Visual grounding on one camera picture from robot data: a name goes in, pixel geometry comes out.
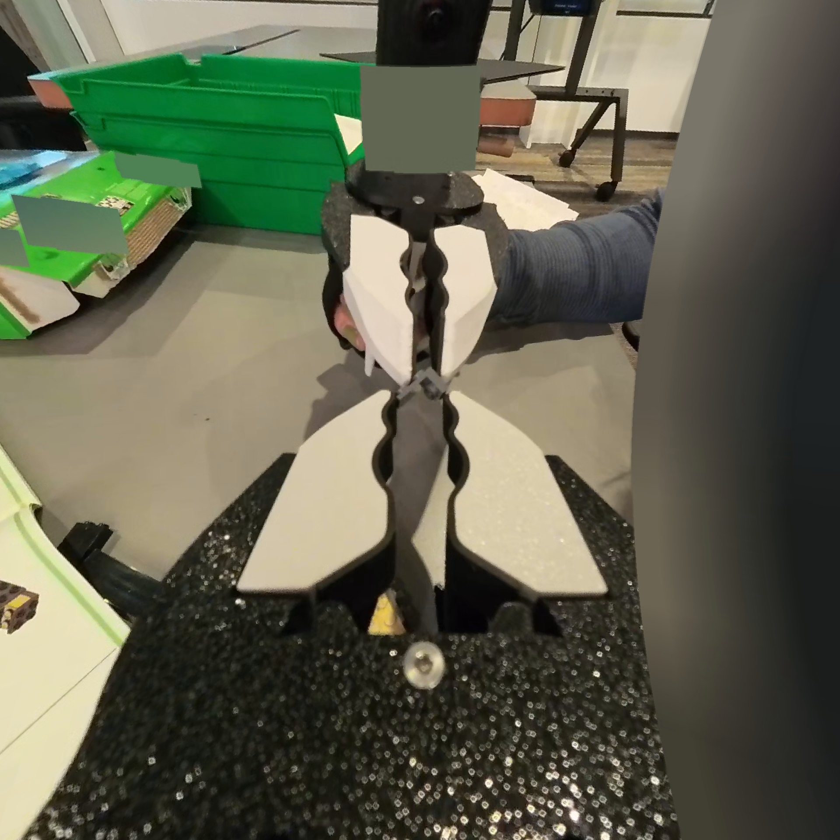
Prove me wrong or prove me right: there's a grey and tan brick assembly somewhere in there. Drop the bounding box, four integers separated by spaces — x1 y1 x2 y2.
367 589 405 636

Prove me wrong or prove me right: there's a person's right hand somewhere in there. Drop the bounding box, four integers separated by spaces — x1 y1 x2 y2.
331 294 370 353

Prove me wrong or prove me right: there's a black rolling table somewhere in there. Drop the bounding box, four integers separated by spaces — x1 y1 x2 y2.
319 0 631 201

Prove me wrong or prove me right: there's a white paper sheet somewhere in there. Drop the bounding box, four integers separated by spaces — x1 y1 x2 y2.
482 169 580 231

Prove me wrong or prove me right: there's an instruction booklet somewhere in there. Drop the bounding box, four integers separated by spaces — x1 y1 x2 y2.
0 446 132 756

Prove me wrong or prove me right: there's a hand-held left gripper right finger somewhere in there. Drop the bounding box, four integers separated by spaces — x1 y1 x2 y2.
441 394 609 601

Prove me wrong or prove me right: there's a small grey brick piece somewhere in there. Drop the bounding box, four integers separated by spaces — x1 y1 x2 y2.
395 367 450 404

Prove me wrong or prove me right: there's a grey desk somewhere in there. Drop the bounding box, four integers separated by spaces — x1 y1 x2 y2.
0 220 637 762

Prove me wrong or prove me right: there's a person's right forearm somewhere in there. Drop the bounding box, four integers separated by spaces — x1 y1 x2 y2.
489 187 664 329

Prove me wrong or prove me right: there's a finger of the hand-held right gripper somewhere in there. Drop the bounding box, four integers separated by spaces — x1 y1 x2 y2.
425 225 497 383
341 213 422 389

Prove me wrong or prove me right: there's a green plastic crate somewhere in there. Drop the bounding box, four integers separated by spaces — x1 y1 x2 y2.
49 52 365 234

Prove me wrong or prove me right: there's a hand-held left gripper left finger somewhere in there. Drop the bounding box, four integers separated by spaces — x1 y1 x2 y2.
235 388 399 601

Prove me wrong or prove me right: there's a green toy box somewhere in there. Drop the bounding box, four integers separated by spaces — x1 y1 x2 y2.
0 150 193 341

